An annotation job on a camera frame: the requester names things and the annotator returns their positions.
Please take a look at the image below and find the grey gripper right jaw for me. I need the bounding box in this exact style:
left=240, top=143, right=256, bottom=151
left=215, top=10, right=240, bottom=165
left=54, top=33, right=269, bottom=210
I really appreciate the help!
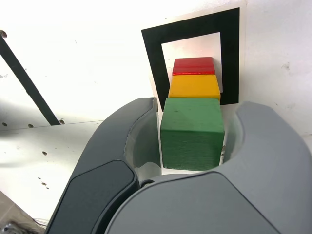
left=104, top=101, right=312, bottom=234

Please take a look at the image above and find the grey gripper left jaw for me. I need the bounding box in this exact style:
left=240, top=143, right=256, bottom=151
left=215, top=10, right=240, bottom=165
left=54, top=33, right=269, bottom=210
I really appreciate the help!
left=45, top=97, right=163, bottom=234

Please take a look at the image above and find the green cube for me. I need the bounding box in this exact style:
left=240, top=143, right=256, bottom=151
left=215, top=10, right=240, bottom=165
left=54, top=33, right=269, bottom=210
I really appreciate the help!
left=160, top=97, right=225, bottom=171

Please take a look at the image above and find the yellow cube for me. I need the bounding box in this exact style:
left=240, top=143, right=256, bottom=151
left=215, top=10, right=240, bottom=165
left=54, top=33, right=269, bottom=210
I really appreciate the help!
left=168, top=75, right=221, bottom=102

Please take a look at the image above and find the red cube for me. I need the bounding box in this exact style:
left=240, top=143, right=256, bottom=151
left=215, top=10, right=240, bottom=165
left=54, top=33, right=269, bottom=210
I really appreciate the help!
left=172, top=57, right=215, bottom=76

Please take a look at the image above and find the black tape square outline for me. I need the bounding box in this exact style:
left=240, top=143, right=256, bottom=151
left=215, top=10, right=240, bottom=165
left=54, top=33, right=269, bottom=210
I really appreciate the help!
left=141, top=7, right=241, bottom=113

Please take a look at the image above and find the black tape strip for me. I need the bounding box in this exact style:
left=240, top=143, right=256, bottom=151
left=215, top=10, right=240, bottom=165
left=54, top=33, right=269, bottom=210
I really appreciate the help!
left=0, top=36, right=61, bottom=126

